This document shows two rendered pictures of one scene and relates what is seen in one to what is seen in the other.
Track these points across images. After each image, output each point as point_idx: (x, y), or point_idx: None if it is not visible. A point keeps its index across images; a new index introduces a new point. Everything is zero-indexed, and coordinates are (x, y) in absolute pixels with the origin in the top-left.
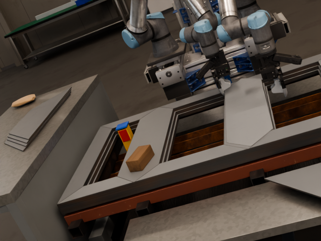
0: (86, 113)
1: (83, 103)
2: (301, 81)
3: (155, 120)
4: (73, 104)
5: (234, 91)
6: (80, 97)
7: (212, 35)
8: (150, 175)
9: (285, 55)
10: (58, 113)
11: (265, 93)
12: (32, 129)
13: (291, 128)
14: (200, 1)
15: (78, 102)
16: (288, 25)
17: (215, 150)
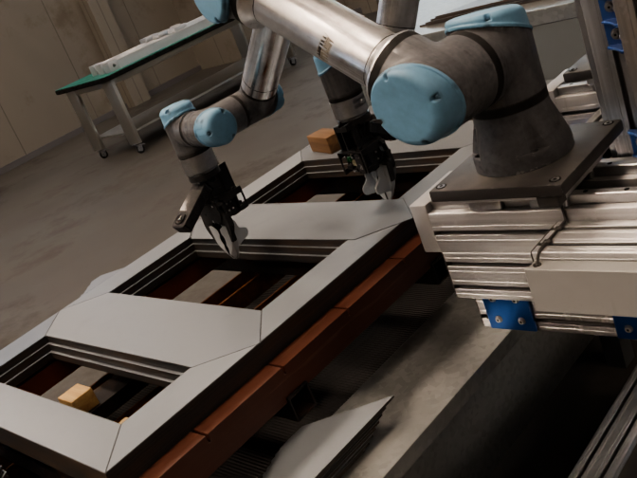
0: (562, 37)
1: (565, 16)
2: (449, 387)
3: (453, 135)
4: (535, 9)
5: (372, 210)
6: (560, 4)
7: (323, 86)
8: (290, 158)
9: (187, 200)
10: (524, 6)
11: (301, 247)
12: (473, 5)
13: (163, 250)
14: (379, 3)
15: (542, 10)
16: (528, 283)
17: (241, 198)
